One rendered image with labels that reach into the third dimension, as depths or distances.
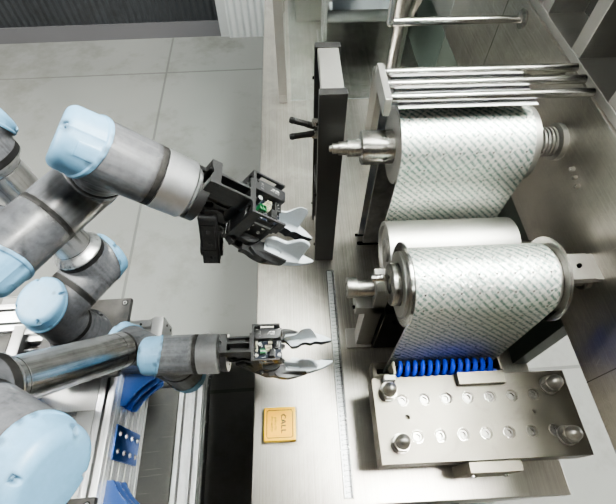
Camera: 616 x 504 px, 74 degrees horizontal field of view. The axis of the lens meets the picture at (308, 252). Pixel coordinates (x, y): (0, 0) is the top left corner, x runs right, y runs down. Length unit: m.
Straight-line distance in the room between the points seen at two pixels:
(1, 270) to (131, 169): 0.18
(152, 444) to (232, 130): 1.97
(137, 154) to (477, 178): 0.59
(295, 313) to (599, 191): 0.70
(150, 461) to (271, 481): 0.86
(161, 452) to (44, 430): 1.20
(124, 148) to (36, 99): 3.21
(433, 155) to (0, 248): 0.64
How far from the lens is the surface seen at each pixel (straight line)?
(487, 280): 0.72
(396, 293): 0.70
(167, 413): 1.79
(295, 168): 1.38
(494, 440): 0.93
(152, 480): 1.77
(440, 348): 0.89
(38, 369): 0.77
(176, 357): 0.82
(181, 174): 0.51
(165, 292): 2.24
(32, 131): 3.43
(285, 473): 0.99
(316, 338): 0.84
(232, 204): 0.53
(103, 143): 0.49
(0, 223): 0.57
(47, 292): 1.11
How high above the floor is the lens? 1.88
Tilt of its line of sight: 57 degrees down
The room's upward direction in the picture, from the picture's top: straight up
